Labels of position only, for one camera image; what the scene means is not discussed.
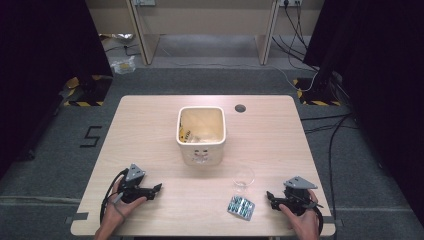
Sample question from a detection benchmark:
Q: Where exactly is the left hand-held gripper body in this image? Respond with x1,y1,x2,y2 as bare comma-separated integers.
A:
116,163,150,205

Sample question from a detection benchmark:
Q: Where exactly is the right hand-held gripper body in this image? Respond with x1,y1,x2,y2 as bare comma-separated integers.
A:
281,175,324,216

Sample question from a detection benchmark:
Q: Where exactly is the clear plastic cup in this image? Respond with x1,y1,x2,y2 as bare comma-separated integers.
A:
231,165,256,193

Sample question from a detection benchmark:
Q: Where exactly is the blister pack of capsules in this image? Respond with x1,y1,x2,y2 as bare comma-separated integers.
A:
226,195,256,222

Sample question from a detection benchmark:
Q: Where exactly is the cream bin with face print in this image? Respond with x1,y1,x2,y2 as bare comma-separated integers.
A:
175,105,227,167

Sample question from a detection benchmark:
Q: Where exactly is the person's left hand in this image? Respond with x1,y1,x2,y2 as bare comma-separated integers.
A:
102,181,148,231

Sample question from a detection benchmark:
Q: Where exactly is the person's right hand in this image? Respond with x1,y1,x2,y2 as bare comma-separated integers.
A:
278,189,321,240

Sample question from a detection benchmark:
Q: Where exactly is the yellow packet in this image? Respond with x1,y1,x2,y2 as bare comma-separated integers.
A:
179,117,194,144

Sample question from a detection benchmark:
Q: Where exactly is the black stand base striped tape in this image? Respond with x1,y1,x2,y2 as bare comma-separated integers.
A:
63,74,114,108
292,77,342,107

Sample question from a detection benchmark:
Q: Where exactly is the clear plastic bag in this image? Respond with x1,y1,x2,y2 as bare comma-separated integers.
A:
110,55,137,75

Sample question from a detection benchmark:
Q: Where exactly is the black curtain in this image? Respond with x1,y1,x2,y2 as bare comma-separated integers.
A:
302,0,424,228
0,0,114,179

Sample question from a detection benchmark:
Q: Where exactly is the crumpled silver foil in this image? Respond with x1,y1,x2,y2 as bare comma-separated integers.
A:
99,32,135,43

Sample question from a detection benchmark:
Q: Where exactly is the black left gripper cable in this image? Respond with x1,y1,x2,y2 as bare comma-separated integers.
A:
99,168,130,225

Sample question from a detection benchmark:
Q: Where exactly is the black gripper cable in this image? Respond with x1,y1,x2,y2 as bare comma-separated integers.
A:
99,168,130,225
313,205,325,235

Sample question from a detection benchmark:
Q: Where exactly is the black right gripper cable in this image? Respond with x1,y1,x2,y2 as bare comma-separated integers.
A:
313,205,325,235

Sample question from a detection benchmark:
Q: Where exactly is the white floor cable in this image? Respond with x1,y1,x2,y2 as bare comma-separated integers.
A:
159,44,319,93

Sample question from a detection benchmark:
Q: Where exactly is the beige wooden desk frame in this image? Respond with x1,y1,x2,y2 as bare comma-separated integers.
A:
125,0,282,67

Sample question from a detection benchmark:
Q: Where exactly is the black floor cable bundle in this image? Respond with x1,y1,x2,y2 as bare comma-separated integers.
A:
271,0,320,73

